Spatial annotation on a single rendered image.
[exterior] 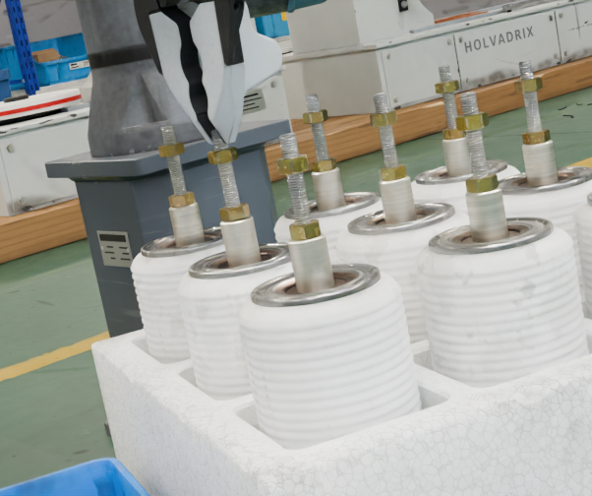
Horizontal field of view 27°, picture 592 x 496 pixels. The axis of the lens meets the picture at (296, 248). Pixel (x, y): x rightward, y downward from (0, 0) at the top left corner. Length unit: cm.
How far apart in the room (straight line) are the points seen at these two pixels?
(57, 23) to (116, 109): 885
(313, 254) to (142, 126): 52
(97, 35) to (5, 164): 152
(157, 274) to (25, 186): 187
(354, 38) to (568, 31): 81
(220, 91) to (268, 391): 20
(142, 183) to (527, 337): 54
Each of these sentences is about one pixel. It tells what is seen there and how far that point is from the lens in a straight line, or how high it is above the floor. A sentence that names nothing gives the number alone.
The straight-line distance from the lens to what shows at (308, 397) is 68.
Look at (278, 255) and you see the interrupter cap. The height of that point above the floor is 25.
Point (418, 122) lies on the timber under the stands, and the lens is 334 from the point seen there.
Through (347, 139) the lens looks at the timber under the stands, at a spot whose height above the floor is 5.
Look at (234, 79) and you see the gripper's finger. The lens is 78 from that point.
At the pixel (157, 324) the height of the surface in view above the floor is 20.
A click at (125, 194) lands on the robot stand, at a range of 119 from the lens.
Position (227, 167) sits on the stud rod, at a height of 32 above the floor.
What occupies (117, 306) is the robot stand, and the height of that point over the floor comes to 15.
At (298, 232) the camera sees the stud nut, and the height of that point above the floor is 29.
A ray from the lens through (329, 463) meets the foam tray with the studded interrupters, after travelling 65.
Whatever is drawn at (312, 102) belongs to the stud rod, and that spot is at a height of 33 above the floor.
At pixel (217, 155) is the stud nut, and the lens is 80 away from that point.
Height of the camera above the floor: 41
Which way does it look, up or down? 11 degrees down
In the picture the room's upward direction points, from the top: 11 degrees counter-clockwise
